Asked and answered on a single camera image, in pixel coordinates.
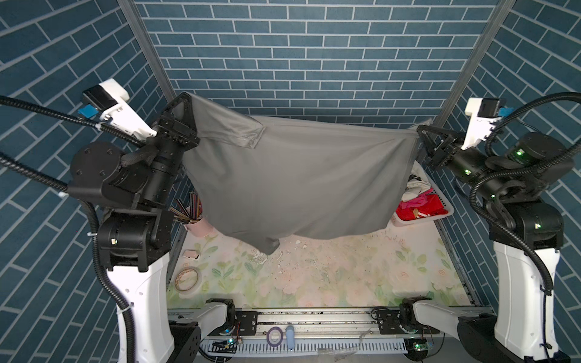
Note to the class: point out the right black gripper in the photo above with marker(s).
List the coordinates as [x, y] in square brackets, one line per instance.
[436, 153]

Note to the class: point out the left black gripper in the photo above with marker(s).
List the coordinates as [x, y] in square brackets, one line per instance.
[184, 135]

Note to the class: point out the white plastic laundry basket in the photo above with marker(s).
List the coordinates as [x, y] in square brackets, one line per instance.
[396, 221]

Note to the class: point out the grey t shirt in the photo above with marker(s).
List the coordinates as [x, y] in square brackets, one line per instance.
[262, 178]

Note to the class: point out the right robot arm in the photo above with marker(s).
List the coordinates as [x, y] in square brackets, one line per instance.
[527, 235]

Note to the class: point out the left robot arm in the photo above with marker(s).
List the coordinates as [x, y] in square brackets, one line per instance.
[125, 196]

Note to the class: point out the white t shirt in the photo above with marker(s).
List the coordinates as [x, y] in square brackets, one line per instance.
[417, 183]

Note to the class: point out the magenta garment in basket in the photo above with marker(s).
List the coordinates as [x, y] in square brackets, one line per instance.
[419, 201]

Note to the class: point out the red t shirt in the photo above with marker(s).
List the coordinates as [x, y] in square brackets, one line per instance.
[434, 207]

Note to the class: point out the coloured pencils bundle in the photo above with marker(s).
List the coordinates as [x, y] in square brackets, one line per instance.
[187, 210]

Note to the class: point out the pink pencil cup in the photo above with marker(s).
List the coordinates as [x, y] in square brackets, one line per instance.
[200, 228]

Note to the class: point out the clear tape roll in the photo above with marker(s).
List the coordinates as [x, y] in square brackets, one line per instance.
[187, 279]

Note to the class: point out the light blue small cylinder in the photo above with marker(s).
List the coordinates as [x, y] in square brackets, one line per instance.
[290, 337]

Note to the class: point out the purple tape roll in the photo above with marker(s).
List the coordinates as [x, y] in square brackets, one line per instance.
[274, 337]

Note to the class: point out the left circuit board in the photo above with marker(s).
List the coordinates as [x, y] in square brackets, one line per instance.
[220, 347]

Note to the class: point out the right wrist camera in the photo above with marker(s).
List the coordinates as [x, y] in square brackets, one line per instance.
[483, 114]

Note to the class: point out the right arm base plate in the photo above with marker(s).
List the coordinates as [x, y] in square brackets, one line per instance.
[390, 321]

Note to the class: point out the aluminium front rail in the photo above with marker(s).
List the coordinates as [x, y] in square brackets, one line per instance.
[342, 332]

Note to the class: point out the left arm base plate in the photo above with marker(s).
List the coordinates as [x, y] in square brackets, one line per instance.
[245, 324]

